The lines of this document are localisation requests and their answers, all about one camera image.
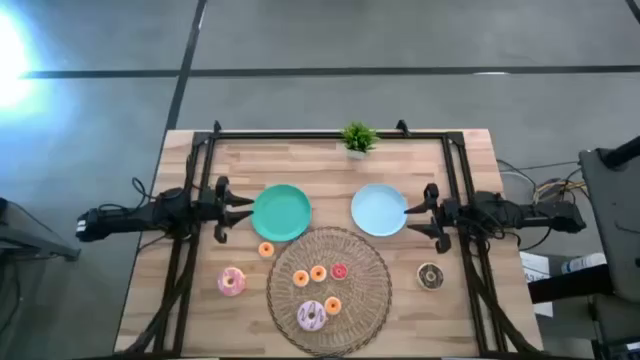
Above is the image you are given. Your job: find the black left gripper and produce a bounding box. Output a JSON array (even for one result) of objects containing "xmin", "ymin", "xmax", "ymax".
[{"xmin": 197, "ymin": 175, "xmax": 255, "ymax": 245}]

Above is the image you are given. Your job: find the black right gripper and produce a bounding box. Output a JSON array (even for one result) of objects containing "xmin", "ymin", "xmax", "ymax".
[{"xmin": 404, "ymin": 182, "xmax": 467, "ymax": 255}]

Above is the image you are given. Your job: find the large chocolate toy donut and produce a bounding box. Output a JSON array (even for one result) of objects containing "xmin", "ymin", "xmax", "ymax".
[{"xmin": 416, "ymin": 261, "xmax": 445, "ymax": 292}]

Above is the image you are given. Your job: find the large pink sprinkled toy donut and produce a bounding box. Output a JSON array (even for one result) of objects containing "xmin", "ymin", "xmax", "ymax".
[{"xmin": 217, "ymin": 266, "xmax": 247, "ymax": 297}]

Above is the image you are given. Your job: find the green round plate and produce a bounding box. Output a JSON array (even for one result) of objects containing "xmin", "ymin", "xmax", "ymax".
[{"xmin": 250, "ymin": 183, "xmax": 314, "ymax": 244}]

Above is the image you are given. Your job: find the light blue round plate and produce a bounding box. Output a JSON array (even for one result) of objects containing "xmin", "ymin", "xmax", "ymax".
[{"xmin": 350, "ymin": 182, "xmax": 409, "ymax": 238}]

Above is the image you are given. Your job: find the small potted green plant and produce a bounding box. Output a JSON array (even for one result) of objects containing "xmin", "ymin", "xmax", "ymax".
[{"xmin": 340, "ymin": 121, "xmax": 380, "ymax": 161}]

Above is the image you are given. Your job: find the white paper sheet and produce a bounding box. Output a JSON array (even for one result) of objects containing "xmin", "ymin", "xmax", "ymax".
[{"xmin": 519, "ymin": 251, "xmax": 555, "ymax": 318}]

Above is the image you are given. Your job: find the round woven wicker placemat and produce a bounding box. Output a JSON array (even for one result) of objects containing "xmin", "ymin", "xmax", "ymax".
[{"xmin": 265, "ymin": 226, "xmax": 394, "ymax": 358}]

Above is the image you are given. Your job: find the black bench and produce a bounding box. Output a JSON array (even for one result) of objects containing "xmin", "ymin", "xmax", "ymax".
[{"xmin": 528, "ymin": 264, "xmax": 615, "ymax": 305}]

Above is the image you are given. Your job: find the white plastic bottle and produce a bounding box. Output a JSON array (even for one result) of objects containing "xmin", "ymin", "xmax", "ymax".
[{"xmin": 560, "ymin": 252, "xmax": 608, "ymax": 275}]

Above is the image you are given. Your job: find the dark side table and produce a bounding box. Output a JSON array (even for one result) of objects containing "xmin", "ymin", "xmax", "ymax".
[{"xmin": 0, "ymin": 197, "xmax": 81, "ymax": 262}]

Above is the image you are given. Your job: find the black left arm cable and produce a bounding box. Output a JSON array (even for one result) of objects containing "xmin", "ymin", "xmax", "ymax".
[{"xmin": 97, "ymin": 177, "xmax": 161, "ymax": 211}]

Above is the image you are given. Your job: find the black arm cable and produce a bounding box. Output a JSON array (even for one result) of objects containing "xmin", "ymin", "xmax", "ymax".
[
  {"xmin": 518, "ymin": 225, "xmax": 553, "ymax": 252},
  {"xmin": 97, "ymin": 177, "xmax": 161, "ymax": 211}
]

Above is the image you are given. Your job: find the black metal table frame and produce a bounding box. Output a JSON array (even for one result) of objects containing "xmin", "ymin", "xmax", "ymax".
[{"xmin": 119, "ymin": 119, "xmax": 544, "ymax": 359}]

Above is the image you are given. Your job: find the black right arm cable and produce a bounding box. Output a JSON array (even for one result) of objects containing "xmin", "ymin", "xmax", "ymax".
[{"xmin": 518, "ymin": 225, "xmax": 553, "ymax": 252}]

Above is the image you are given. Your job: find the bundle of loose cables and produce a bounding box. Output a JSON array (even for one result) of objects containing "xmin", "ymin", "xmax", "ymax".
[{"xmin": 496, "ymin": 158, "xmax": 587, "ymax": 204}]

